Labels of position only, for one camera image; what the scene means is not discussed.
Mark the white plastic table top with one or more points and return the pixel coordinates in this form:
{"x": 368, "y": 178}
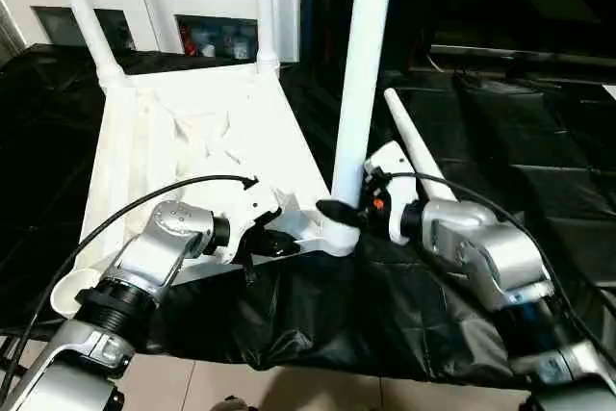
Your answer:
{"x": 192, "y": 141}

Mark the dark grey curtain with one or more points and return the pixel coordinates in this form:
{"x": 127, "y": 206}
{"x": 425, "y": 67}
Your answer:
{"x": 8, "y": 36}

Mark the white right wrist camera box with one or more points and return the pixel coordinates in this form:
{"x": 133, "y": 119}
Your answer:
{"x": 395, "y": 175}

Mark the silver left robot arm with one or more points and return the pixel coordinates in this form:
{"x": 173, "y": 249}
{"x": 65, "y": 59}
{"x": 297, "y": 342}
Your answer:
{"x": 159, "y": 247}

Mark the white flat board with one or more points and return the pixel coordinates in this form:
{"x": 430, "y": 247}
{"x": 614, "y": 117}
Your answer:
{"x": 609, "y": 92}

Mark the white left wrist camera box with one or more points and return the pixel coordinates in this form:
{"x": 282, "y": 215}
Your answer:
{"x": 252, "y": 214}

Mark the black plastic mat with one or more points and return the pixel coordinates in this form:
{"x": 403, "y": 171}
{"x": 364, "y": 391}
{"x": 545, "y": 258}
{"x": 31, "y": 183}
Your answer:
{"x": 385, "y": 315}

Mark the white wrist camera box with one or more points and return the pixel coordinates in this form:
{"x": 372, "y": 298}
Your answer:
{"x": 252, "y": 214}
{"x": 395, "y": 175}

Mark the white plastic table leg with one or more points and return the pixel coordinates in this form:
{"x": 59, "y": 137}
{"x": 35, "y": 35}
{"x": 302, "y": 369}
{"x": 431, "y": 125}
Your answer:
{"x": 409, "y": 137}
{"x": 82, "y": 7}
{"x": 361, "y": 93}
{"x": 265, "y": 7}

